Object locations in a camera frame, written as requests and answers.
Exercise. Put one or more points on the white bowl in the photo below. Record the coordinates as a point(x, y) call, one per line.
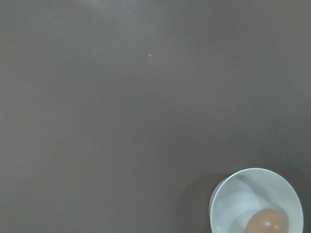
point(241, 195)

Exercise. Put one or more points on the brown egg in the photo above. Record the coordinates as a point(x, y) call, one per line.
point(267, 221)

